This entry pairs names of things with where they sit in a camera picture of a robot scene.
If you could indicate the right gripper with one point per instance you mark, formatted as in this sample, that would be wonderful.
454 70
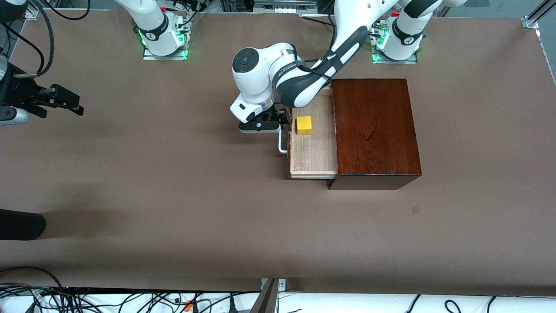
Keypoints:
21 92

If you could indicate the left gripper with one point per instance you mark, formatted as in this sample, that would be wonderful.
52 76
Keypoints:
276 114

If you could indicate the yellow block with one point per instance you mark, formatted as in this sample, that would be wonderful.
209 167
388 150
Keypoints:
304 125

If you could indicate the light wood drawer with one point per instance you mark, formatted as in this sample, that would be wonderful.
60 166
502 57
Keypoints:
315 152

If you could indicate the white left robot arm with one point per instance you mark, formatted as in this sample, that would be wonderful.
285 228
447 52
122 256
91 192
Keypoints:
260 74

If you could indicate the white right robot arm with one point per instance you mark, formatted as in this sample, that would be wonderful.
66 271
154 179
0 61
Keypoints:
152 26

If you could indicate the dark brown wooden cabinet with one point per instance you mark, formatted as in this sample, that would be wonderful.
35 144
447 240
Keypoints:
378 139

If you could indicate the white power strip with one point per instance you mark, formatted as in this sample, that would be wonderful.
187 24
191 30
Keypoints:
284 8

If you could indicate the black cylindrical object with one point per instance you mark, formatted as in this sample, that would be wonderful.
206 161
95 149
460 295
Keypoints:
21 224

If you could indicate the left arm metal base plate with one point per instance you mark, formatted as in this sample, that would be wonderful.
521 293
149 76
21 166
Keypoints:
382 61

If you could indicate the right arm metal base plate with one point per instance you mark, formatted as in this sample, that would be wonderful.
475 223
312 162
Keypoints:
165 57

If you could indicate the aluminium profile post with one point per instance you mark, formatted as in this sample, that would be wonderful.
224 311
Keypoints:
267 300

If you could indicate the aluminium corner bracket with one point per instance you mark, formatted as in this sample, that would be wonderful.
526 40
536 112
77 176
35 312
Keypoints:
530 22

